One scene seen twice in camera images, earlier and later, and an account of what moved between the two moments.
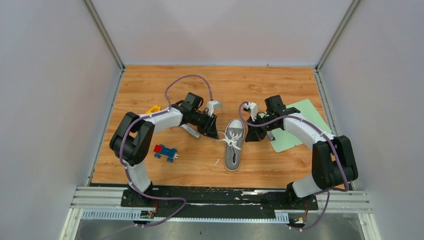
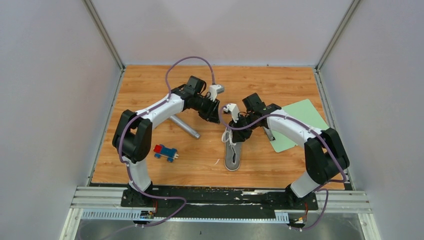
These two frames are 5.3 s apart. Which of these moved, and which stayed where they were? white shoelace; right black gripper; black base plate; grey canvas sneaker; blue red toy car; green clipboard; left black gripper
Moved: white shoelace; right black gripper; left black gripper
Stayed: blue red toy car; black base plate; green clipboard; grey canvas sneaker
